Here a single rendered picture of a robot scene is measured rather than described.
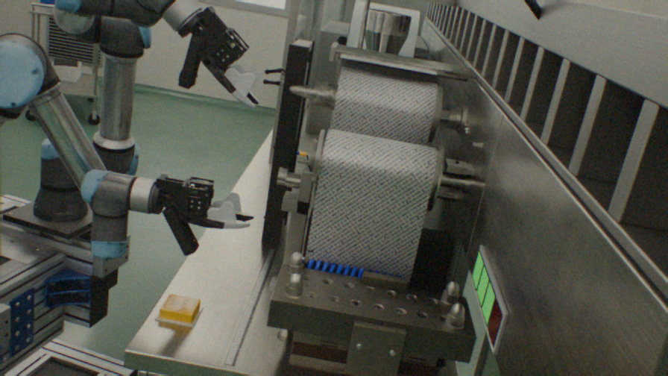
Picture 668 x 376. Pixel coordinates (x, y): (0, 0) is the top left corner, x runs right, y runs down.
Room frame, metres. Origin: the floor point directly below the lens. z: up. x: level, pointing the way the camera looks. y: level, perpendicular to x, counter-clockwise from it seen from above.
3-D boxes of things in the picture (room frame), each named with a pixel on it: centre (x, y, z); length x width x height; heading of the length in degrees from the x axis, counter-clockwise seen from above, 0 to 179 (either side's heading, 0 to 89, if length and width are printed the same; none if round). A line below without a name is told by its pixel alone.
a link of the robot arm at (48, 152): (1.77, 0.78, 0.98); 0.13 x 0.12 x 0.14; 117
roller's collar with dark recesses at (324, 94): (1.61, 0.06, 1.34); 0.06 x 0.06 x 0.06; 89
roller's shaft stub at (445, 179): (1.36, -0.25, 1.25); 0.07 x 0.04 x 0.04; 89
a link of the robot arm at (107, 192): (1.30, 0.47, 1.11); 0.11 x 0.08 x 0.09; 89
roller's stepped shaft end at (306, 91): (1.61, 0.12, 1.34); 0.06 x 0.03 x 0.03; 89
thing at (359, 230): (1.30, -0.08, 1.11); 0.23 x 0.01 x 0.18; 89
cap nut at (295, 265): (1.23, 0.05, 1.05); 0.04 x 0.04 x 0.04
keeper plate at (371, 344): (1.09, -0.13, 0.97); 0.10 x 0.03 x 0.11; 89
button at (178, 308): (1.20, 0.28, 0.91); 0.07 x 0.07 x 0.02; 89
